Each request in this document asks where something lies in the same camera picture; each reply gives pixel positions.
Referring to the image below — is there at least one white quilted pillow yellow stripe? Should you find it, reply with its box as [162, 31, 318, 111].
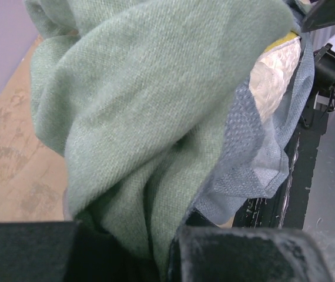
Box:
[249, 31, 301, 123]

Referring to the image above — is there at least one patchwork green beige pillowcase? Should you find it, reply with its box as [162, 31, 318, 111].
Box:
[24, 1, 314, 281]

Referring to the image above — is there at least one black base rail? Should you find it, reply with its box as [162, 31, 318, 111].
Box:
[232, 85, 330, 230]

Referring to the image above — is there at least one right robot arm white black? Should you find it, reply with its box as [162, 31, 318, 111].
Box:
[301, 0, 335, 90]

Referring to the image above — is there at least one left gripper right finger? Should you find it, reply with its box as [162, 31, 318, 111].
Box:
[167, 210, 329, 281]

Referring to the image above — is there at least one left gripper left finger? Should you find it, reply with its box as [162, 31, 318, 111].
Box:
[0, 221, 156, 281]

